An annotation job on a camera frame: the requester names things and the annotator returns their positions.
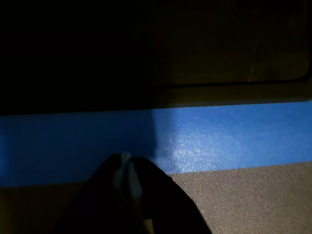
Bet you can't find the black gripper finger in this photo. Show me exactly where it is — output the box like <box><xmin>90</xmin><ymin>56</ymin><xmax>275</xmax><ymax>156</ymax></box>
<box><xmin>48</xmin><ymin>153</ymin><xmax>152</xmax><ymax>234</ymax></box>

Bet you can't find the black gripper finger blue tape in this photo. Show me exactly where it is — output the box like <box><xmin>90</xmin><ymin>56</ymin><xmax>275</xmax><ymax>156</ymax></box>
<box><xmin>113</xmin><ymin>152</ymin><xmax>213</xmax><ymax>234</ymax></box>

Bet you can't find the blue tape strip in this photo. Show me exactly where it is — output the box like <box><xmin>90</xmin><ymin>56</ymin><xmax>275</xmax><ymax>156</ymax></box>
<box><xmin>0</xmin><ymin>99</ymin><xmax>312</xmax><ymax>188</ymax></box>

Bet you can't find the black silicone work mat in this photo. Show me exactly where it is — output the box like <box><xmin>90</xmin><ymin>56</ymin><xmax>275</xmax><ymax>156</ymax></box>
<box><xmin>0</xmin><ymin>0</ymin><xmax>312</xmax><ymax>117</ymax></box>

